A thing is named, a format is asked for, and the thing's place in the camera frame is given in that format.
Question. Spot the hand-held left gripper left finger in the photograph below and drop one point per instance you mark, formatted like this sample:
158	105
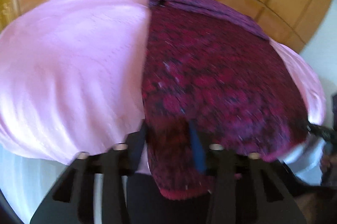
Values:
134	150

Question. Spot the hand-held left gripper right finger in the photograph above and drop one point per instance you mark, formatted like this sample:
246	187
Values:
197	150

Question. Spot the pink bed sheet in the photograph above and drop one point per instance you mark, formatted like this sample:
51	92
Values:
73	71

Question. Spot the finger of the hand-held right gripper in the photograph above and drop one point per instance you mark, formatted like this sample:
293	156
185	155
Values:
321	131

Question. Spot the dark red floral garment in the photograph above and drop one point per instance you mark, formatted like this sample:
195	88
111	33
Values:
210	76

